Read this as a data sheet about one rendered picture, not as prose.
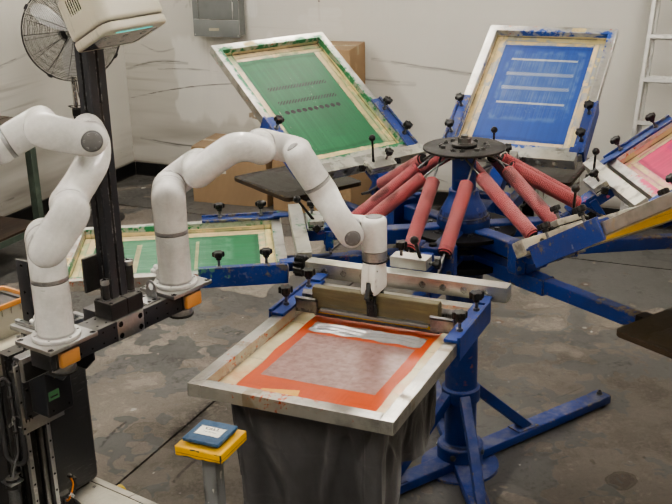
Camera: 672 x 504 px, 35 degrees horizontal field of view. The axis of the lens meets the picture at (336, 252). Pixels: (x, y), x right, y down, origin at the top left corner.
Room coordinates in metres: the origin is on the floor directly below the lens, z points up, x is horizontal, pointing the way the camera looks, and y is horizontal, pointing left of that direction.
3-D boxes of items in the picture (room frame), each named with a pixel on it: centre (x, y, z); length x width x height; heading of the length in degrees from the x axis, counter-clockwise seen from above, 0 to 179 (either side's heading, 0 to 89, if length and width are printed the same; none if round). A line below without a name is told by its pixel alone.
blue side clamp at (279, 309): (3.09, 0.12, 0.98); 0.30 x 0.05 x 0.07; 155
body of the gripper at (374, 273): (2.94, -0.11, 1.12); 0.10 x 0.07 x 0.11; 155
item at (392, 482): (2.62, -0.19, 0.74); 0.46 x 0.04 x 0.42; 155
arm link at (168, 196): (2.88, 0.47, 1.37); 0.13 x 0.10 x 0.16; 7
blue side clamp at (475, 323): (2.86, -0.38, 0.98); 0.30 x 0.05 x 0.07; 155
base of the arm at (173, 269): (2.88, 0.48, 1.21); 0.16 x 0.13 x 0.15; 54
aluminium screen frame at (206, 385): (2.76, -0.03, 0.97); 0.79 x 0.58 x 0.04; 155
